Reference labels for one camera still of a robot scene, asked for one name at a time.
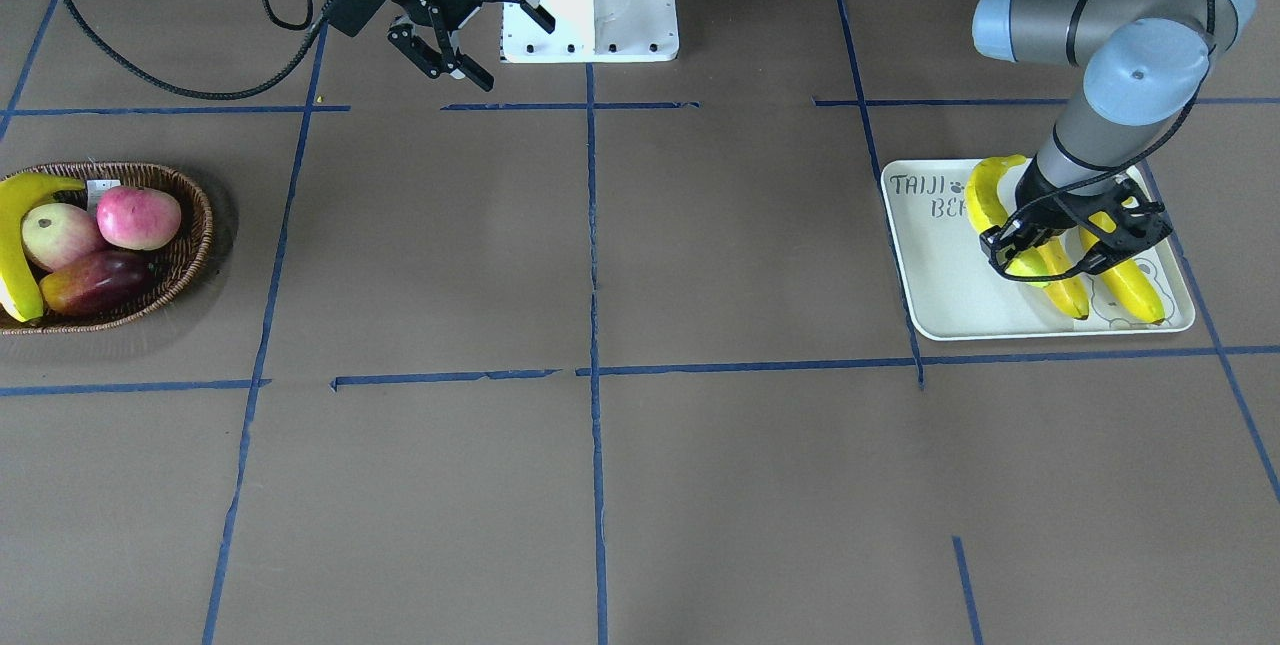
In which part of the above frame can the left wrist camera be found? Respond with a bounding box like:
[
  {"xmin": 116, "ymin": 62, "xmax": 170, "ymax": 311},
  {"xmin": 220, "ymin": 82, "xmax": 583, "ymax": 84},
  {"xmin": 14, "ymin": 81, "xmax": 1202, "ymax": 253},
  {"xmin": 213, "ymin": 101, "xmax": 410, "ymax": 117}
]
[{"xmin": 1079, "ymin": 177, "xmax": 1174, "ymax": 275}]

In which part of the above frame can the orange fruit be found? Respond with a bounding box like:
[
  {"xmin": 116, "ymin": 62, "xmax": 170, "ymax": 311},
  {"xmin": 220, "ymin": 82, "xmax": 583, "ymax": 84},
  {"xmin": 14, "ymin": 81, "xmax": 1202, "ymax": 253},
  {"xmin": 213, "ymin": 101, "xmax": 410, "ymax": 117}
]
[{"xmin": 38, "ymin": 250, "xmax": 156, "ymax": 316}]

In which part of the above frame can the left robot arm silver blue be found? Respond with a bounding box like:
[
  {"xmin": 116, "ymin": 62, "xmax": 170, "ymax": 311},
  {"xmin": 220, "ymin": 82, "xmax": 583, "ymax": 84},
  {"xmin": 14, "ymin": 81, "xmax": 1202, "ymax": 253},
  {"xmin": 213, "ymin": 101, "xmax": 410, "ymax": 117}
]
[{"xmin": 972, "ymin": 0, "xmax": 1258, "ymax": 280}]

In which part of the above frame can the brown wicker basket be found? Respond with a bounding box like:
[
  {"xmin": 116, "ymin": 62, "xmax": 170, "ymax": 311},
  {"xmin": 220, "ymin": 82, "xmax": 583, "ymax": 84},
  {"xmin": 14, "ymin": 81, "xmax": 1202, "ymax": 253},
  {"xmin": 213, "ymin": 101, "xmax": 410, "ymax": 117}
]
[{"xmin": 1, "ymin": 161, "xmax": 216, "ymax": 338}]

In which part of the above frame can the white bear tray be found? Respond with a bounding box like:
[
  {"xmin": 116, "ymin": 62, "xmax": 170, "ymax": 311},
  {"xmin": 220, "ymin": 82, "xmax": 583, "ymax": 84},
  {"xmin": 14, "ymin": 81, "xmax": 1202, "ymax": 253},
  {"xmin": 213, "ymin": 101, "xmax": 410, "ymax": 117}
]
[{"xmin": 881, "ymin": 159, "xmax": 1196, "ymax": 340}]

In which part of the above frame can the red apple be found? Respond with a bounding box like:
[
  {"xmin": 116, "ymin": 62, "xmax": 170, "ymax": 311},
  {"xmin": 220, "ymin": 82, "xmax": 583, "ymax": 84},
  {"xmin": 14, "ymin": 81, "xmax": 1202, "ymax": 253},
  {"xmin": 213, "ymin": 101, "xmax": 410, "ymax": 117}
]
[{"xmin": 95, "ymin": 186, "xmax": 183, "ymax": 250}]

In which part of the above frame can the yellow banana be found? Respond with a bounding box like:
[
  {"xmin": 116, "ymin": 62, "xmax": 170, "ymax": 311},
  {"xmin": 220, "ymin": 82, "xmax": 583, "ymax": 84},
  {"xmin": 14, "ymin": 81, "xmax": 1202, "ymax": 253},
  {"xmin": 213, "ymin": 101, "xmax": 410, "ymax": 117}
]
[
  {"xmin": 1025, "ymin": 238, "xmax": 1091, "ymax": 321},
  {"xmin": 1076, "ymin": 212, "xmax": 1167, "ymax": 325},
  {"xmin": 1, "ymin": 171, "xmax": 86, "ymax": 323},
  {"xmin": 964, "ymin": 156, "xmax": 1050, "ymax": 282}
]

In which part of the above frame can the yellow green apple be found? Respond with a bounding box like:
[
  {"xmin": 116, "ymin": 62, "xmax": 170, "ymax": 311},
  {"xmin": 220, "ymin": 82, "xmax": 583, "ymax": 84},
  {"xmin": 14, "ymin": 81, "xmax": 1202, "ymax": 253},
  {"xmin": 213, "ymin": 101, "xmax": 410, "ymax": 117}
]
[{"xmin": 20, "ymin": 203, "xmax": 109, "ymax": 273}]

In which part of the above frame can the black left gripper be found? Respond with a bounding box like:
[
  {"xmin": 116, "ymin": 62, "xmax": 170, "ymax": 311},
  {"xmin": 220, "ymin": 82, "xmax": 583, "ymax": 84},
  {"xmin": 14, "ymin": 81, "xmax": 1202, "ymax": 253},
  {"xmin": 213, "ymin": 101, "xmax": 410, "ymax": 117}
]
[{"xmin": 980, "ymin": 163, "xmax": 1111, "ymax": 276}]

